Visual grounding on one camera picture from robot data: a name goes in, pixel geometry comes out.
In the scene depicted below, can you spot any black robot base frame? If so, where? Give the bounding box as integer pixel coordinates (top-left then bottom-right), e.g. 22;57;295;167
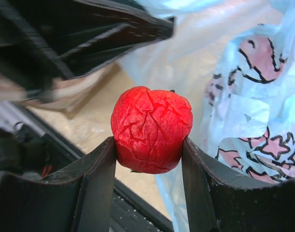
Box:
0;101;173;232

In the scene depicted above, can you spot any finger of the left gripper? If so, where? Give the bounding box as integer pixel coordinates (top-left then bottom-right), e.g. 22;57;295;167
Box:
0;0;174;97

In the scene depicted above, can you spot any blue plastic bag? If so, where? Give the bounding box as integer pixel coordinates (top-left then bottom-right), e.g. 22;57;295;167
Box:
120;0;295;232

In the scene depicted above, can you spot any red tomato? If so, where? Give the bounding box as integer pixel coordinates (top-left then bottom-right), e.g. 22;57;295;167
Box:
111;86;193;174

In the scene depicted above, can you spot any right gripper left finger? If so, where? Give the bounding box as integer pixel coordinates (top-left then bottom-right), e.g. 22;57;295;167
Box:
0;137;116;232

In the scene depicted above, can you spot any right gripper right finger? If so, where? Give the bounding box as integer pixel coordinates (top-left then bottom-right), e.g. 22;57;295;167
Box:
182;138;295;232

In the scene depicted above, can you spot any brown paper grocery bag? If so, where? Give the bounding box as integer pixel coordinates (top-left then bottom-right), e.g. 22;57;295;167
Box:
0;64;113;112

